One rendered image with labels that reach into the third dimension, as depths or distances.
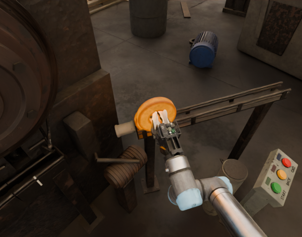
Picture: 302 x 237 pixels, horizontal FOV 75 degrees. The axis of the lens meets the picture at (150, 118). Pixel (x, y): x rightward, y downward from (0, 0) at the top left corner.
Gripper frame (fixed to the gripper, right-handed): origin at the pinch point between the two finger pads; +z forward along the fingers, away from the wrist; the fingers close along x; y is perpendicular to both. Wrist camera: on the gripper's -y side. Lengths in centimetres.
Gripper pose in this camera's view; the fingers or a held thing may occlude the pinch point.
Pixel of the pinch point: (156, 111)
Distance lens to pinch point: 75.7
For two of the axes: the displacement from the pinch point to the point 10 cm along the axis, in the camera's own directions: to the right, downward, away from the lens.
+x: -9.6, 2.1, -2.0
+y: 0.8, -4.8, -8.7
